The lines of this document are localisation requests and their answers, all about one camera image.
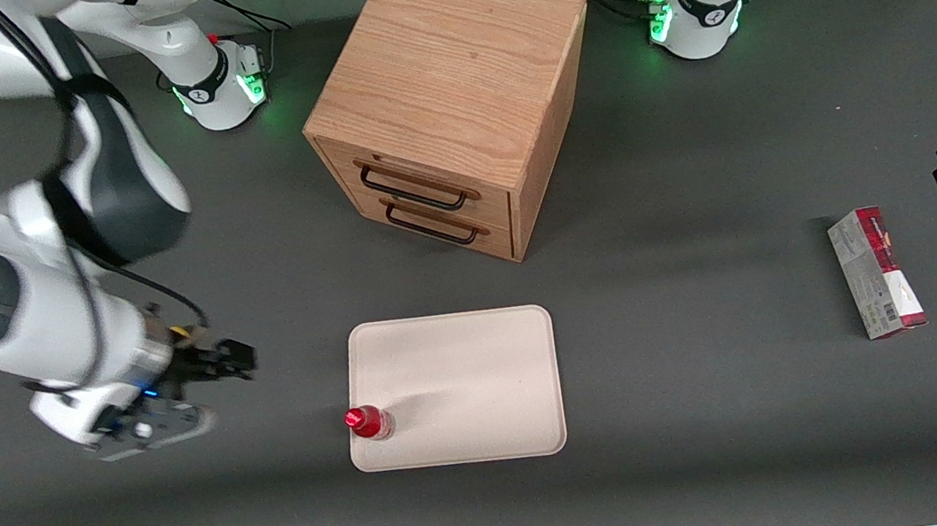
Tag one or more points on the wooden drawer cabinet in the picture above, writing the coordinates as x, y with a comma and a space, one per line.
452, 59

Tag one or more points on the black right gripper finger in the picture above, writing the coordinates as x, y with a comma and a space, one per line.
234, 352
232, 374

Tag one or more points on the red coke bottle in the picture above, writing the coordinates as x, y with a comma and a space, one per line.
370, 422

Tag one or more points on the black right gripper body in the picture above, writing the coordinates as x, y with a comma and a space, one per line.
199, 364

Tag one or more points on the beige rectangular tray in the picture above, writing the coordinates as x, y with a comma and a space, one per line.
466, 388

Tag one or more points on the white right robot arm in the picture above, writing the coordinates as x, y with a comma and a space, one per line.
18, 309

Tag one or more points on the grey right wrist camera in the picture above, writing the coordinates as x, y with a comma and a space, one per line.
158, 426

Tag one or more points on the grey and red carton box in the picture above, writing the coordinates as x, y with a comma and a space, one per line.
877, 275

